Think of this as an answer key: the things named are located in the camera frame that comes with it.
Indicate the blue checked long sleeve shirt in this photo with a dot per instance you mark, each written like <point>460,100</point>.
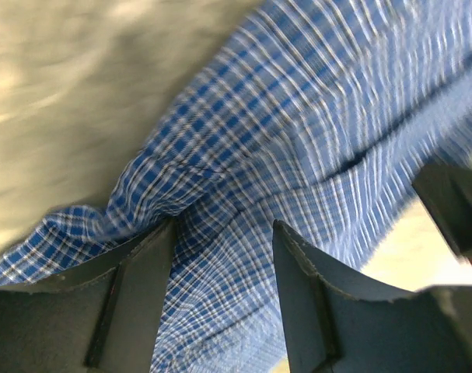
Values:
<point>317,113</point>

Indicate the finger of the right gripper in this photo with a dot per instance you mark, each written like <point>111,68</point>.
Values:
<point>446,193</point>

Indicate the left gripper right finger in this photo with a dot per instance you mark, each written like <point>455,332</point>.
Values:
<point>336,319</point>

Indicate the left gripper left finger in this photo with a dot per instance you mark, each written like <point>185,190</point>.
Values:
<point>99,316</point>

